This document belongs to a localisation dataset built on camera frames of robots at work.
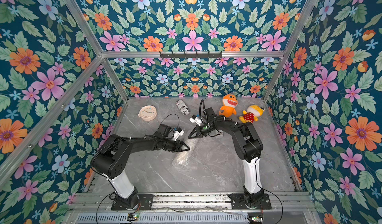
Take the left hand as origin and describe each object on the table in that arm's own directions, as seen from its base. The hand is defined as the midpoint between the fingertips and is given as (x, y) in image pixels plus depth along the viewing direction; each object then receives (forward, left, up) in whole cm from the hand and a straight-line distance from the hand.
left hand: (188, 148), depth 89 cm
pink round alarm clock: (+31, +29, -1) cm, 43 cm away
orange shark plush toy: (+32, -32, +4) cm, 46 cm away
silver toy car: (+33, +3, 0) cm, 33 cm away
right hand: (+7, -3, +5) cm, 9 cm away
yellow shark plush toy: (+20, -44, +2) cm, 49 cm away
